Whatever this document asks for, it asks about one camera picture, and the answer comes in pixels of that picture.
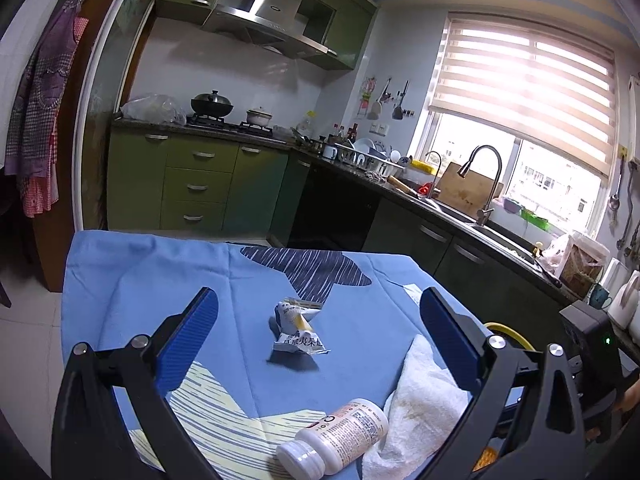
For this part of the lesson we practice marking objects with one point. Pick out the glass sliding door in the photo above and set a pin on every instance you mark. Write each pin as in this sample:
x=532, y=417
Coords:
x=115, y=60

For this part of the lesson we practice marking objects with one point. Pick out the plastic bag with jar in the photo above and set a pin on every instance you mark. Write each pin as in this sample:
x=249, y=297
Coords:
x=580, y=265

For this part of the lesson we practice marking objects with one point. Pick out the purple plastic basket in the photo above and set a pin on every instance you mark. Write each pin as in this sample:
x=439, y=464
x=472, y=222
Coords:
x=512, y=205

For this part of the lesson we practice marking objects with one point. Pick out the white paper towel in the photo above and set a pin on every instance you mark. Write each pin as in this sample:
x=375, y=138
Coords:
x=420, y=400

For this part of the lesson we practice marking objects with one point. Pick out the hanging black spatula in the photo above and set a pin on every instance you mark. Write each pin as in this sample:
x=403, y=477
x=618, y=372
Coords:
x=398, y=110

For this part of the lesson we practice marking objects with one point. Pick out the white electric kettle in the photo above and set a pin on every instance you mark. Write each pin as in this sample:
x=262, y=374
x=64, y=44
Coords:
x=627, y=305

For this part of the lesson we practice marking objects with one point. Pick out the tall steel faucet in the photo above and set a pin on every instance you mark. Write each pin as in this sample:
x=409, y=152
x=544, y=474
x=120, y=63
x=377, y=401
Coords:
x=495, y=175

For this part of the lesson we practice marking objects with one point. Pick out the white wrapper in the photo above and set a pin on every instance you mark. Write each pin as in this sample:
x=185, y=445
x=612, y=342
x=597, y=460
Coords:
x=295, y=332

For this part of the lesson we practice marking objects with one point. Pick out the pink wall decoration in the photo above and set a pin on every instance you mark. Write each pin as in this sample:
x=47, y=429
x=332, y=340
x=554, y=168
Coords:
x=367, y=97

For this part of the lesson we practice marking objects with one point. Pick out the green lower cabinets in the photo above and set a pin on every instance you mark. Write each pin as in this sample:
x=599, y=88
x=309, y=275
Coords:
x=200, y=160

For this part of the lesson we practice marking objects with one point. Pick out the yellow cloth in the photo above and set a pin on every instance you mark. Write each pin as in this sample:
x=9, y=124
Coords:
x=420, y=166

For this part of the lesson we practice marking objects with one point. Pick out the small steel faucet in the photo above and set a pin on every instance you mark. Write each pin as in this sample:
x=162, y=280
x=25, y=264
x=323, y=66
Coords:
x=438, y=170

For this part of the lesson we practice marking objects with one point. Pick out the dark green sink cabinets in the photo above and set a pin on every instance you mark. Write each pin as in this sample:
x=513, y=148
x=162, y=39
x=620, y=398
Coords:
x=450, y=255

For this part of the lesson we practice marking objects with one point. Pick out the white wall outlet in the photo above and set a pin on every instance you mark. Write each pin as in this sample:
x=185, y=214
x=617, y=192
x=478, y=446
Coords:
x=380, y=128

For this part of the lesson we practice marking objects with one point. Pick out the blue printed tablecloth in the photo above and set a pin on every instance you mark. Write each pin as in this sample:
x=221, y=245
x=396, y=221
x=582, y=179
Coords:
x=240, y=320

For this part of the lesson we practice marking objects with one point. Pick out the green upper cabinets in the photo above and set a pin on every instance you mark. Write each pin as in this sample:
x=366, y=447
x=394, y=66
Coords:
x=345, y=30

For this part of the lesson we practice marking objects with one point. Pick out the group of sauce bottles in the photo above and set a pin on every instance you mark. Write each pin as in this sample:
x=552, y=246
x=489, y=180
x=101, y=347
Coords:
x=345, y=133

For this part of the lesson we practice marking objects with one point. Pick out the black wok with lid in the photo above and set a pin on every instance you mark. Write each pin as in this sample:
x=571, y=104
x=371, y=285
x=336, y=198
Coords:
x=212, y=105

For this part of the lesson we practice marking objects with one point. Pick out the hanging steel ladle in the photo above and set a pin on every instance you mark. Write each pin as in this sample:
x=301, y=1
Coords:
x=614, y=202

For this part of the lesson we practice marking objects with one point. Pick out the clear plastic bag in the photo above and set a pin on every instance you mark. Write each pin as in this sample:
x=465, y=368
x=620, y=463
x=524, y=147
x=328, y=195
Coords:
x=152, y=110

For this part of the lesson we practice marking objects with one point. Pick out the steel range hood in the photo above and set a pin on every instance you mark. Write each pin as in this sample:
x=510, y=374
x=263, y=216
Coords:
x=265, y=5

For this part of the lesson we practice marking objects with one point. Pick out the teal mug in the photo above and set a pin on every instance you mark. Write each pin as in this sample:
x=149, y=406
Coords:
x=600, y=296

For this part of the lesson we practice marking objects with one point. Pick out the wooden rolling pin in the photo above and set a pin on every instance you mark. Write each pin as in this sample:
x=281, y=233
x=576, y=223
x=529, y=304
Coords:
x=402, y=186

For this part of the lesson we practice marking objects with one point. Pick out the purple checked apron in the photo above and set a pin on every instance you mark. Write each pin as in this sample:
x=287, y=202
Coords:
x=45, y=110

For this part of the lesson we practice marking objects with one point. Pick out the person's right hand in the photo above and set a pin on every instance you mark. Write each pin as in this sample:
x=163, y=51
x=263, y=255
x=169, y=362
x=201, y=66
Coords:
x=630, y=397

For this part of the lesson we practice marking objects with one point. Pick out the hanging kitchen utensil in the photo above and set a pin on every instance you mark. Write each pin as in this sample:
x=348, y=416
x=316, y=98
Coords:
x=384, y=100

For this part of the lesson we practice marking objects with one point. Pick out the yellow oil bottle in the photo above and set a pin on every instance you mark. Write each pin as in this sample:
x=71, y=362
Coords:
x=306, y=124

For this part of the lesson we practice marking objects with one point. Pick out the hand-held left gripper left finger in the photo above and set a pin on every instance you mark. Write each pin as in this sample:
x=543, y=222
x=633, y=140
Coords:
x=187, y=342

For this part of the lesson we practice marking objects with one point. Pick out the white pill bottle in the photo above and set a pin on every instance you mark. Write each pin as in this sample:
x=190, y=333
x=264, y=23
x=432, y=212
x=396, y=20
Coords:
x=345, y=427

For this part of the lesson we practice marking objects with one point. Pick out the window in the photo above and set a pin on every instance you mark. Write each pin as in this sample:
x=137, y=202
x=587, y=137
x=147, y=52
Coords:
x=545, y=180

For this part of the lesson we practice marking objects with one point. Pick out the white mug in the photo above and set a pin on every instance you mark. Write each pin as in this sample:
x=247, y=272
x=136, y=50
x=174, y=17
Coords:
x=329, y=152

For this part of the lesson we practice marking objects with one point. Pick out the green plastic tray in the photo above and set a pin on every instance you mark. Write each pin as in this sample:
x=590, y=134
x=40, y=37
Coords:
x=535, y=219

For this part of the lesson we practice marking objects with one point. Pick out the yellow rimmed trash bin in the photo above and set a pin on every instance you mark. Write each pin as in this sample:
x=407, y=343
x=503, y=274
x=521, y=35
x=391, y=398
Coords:
x=505, y=331

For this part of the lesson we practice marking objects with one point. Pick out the orange corn-shaped object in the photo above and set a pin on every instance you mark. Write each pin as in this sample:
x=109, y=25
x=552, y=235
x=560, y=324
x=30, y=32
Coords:
x=487, y=460

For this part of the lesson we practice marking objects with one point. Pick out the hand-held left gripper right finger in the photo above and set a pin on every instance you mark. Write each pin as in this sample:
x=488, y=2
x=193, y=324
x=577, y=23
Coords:
x=450, y=342

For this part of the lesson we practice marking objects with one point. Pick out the black gas stove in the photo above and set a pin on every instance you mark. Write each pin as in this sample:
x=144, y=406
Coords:
x=230, y=125

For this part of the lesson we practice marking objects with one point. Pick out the striped window blind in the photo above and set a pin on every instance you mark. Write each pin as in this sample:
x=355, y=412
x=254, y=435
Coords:
x=525, y=85

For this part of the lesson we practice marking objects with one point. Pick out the steel sink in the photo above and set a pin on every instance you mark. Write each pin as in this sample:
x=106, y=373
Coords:
x=480, y=230

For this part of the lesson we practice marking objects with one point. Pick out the wooden cutting board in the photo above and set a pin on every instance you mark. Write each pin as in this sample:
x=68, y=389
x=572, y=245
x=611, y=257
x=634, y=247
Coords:
x=462, y=190

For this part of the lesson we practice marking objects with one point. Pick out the white cooking pot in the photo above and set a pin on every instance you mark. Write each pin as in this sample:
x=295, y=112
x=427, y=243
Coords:
x=259, y=117

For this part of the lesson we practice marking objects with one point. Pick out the white dish rack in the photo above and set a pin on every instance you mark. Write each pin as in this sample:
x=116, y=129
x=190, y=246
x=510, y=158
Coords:
x=370, y=157

